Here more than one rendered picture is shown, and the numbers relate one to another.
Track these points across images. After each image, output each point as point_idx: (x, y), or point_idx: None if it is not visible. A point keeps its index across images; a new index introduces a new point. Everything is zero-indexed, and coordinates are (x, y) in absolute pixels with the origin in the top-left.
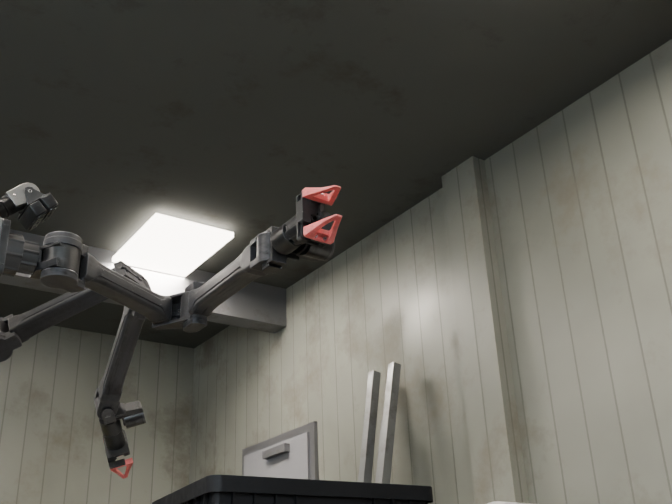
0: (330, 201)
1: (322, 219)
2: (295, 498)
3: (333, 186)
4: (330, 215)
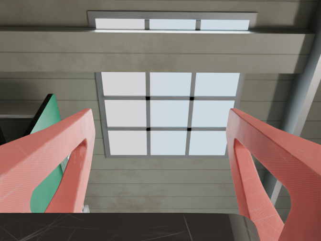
0: (291, 185)
1: (81, 199)
2: None
3: (228, 140)
4: (229, 216)
